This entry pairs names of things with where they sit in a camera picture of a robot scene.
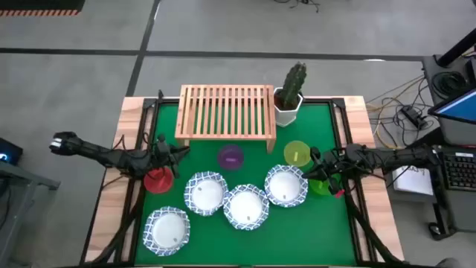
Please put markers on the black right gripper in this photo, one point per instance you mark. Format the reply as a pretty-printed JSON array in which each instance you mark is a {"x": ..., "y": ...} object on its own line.
[{"x": 331, "y": 164}]

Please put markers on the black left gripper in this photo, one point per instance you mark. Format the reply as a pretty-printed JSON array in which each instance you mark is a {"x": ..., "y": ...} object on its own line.
[{"x": 163, "y": 154}]

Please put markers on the green plastic bowl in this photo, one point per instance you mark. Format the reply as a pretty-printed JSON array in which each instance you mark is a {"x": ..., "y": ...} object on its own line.
[{"x": 320, "y": 188}]

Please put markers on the yellow plastic bowl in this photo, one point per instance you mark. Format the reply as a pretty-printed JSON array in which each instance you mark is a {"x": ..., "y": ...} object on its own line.
[{"x": 297, "y": 149}]

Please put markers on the blue patterned paper bowl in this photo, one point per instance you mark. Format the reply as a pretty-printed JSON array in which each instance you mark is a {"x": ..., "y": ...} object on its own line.
[
  {"x": 205, "y": 193},
  {"x": 285, "y": 185},
  {"x": 166, "y": 231},
  {"x": 246, "y": 206}
]

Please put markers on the red plastic bowl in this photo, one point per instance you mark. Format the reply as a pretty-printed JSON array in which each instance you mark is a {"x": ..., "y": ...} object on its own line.
[{"x": 158, "y": 182}]

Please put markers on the purple plastic bowl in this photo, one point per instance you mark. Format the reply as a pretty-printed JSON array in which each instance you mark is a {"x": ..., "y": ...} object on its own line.
[{"x": 230, "y": 156}]

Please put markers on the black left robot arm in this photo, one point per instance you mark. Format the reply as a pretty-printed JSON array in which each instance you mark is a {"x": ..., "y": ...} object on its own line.
[{"x": 96, "y": 154}]

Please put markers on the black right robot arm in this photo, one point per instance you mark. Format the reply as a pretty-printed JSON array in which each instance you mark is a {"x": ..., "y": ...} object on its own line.
[{"x": 394, "y": 156}]

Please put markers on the wooden slatted shelf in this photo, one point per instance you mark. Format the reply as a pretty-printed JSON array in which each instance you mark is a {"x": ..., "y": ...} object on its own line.
[{"x": 223, "y": 137}]

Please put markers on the small red tag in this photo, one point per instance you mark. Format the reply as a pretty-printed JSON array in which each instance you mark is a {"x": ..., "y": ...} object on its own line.
[{"x": 339, "y": 193}]

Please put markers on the white hexagonal plant pot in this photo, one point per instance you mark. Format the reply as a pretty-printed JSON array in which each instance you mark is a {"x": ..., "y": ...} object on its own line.
[{"x": 286, "y": 117}]

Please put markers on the green table mat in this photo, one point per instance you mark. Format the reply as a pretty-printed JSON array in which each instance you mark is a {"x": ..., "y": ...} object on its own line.
[{"x": 297, "y": 231}]

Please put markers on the green cactus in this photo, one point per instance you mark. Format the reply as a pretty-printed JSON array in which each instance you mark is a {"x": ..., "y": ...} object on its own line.
[{"x": 294, "y": 83}]

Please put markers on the white paper sheet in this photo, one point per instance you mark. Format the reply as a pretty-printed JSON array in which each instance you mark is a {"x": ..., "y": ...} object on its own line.
[{"x": 413, "y": 182}]

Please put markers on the black power adapter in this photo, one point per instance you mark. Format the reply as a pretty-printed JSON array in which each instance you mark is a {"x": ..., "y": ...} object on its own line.
[{"x": 411, "y": 113}]

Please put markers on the black caster wheel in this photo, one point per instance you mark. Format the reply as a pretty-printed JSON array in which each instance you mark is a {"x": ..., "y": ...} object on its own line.
[{"x": 435, "y": 229}]

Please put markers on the black computer keyboard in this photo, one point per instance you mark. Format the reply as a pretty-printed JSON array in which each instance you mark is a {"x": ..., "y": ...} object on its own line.
[{"x": 461, "y": 171}]

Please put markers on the gray computer cart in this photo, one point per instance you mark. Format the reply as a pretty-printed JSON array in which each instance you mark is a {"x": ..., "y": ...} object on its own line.
[{"x": 457, "y": 216}]

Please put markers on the gray metal desk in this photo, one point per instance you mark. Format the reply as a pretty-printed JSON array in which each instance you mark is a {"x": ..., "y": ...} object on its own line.
[{"x": 22, "y": 175}]

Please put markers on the computer monitor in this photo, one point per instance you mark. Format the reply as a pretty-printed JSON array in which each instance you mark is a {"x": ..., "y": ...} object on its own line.
[{"x": 461, "y": 108}]

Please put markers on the black device with blue light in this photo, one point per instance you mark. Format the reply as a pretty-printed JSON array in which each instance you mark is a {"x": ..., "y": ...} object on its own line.
[{"x": 11, "y": 150}]

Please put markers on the black monitor pole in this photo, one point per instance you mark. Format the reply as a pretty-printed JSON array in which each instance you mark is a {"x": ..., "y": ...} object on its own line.
[{"x": 457, "y": 50}]

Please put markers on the black mat with hazard stripes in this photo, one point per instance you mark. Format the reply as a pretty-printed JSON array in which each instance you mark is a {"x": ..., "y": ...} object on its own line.
[{"x": 37, "y": 12}]

